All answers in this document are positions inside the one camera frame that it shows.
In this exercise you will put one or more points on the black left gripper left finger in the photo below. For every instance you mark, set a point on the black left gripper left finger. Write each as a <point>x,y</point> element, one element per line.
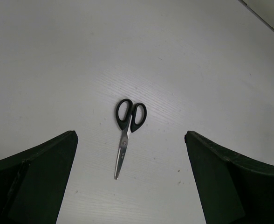
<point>33,182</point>

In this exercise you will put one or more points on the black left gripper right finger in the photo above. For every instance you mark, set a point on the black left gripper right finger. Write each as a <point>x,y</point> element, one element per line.
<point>233,188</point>

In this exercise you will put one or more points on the black handled scissors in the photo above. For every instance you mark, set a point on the black handled scissors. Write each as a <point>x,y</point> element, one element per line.
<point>127,125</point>

